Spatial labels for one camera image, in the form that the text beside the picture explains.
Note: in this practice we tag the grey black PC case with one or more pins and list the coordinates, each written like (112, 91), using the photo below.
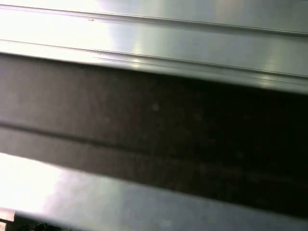
(168, 132)

